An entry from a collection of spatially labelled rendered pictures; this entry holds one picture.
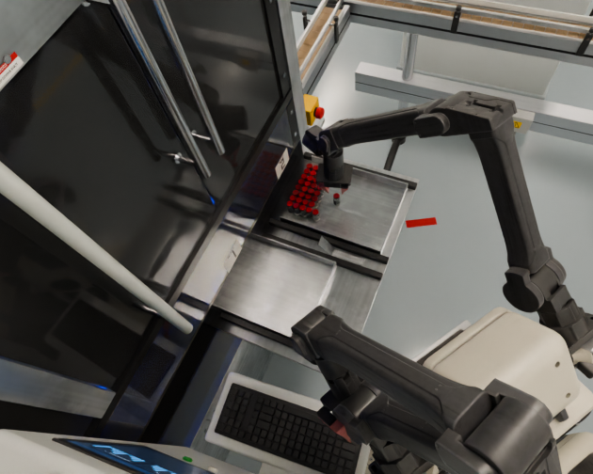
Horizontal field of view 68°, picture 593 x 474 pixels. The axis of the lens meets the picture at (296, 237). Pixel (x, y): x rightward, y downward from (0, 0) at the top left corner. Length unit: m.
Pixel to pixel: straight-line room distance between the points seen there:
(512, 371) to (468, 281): 1.58
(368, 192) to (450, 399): 1.01
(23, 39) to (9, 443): 0.50
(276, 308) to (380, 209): 0.46
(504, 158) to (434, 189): 1.73
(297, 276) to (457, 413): 0.88
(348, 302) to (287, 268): 0.22
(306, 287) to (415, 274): 1.07
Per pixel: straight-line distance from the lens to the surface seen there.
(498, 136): 0.84
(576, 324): 1.03
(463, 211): 2.53
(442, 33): 2.04
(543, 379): 0.83
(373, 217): 1.43
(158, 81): 0.72
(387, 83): 2.31
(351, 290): 1.33
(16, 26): 0.63
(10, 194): 0.57
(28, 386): 0.84
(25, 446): 0.72
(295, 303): 1.33
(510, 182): 0.88
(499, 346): 0.83
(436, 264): 2.36
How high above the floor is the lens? 2.13
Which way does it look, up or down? 62 degrees down
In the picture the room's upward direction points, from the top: 14 degrees counter-clockwise
